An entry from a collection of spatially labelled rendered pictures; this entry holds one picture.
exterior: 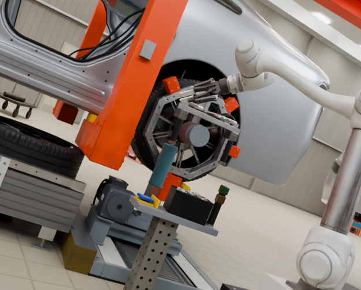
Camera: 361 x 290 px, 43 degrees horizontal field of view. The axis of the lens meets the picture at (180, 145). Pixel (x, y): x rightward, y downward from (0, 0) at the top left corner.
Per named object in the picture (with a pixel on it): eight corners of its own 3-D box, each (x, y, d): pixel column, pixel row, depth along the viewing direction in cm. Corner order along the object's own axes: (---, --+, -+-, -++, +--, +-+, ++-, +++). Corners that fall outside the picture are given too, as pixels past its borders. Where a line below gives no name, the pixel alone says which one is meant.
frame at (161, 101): (207, 186, 298) (239, 108, 297) (211, 188, 292) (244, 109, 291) (132, 157, 279) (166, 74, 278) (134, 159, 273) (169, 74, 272)
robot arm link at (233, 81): (239, 82, 204) (227, 86, 206) (244, 95, 211) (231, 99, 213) (237, 68, 210) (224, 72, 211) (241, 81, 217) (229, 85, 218)
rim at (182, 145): (221, 113, 321) (162, 76, 304) (236, 115, 300) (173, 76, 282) (187, 176, 320) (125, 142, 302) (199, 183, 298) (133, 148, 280)
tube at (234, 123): (224, 125, 289) (230, 109, 289) (237, 128, 271) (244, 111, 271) (200, 114, 283) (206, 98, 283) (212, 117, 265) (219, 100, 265)
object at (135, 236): (161, 239, 327) (166, 226, 327) (177, 258, 294) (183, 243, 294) (96, 218, 310) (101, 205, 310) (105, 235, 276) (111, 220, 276)
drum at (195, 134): (193, 146, 291) (201, 125, 291) (205, 151, 271) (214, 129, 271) (173, 138, 286) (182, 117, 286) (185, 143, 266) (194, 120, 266)
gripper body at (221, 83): (225, 73, 212) (206, 78, 214) (228, 86, 206) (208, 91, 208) (229, 84, 217) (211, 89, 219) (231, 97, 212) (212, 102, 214)
